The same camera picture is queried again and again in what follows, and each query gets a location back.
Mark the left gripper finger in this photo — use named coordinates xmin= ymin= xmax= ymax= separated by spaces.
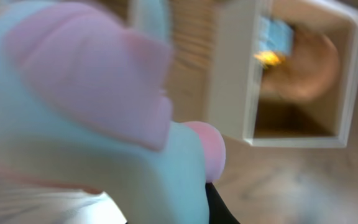
xmin=205 ymin=183 xmax=240 ymax=224

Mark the pink and white duck toy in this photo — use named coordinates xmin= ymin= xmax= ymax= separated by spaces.
xmin=0 ymin=1 xmax=226 ymax=223

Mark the brown plush teddy bear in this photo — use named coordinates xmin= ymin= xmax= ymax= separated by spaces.
xmin=260 ymin=26 xmax=340 ymax=103

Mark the grey and yellow toy truck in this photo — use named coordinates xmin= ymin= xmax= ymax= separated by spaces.
xmin=254 ymin=17 xmax=293 ymax=68

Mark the white open box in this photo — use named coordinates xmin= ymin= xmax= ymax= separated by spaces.
xmin=206 ymin=0 xmax=358 ymax=148

